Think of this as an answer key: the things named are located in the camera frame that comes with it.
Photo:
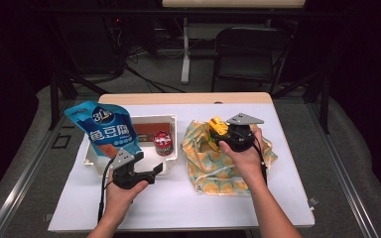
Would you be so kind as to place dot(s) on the aluminium floor rail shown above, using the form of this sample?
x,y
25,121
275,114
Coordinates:
x,y
344,175
20,185

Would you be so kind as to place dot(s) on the person's right hand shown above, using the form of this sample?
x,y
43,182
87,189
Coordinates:
x,y
248,162

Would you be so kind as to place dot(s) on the black folding chair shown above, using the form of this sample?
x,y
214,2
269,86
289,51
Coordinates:
x,y
244,66

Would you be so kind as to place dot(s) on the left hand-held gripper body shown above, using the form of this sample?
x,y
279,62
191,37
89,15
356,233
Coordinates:
x,y
125,175

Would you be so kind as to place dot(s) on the person's left hand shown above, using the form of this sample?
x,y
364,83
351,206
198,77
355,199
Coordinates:
x,y
119,201

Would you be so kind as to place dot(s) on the white plastic bin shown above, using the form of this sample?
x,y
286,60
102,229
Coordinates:
x,y
152,119

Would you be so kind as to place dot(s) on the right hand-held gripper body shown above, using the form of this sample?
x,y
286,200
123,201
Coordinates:
x,y
241,139

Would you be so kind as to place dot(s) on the beige desk with white leg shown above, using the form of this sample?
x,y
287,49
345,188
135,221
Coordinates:
x,y
186,49

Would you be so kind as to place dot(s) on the red lidded can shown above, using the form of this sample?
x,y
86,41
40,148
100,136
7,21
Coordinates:
x,y
163,142

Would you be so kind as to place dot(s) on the lemon print fabric bag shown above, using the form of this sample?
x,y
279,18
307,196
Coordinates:
x,y
211,168

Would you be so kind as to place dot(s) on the blue snack pouch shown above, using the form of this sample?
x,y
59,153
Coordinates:
x,y
109,132

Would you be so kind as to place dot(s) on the black metal stand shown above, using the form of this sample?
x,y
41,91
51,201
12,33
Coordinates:
x,y
54,105
325,109

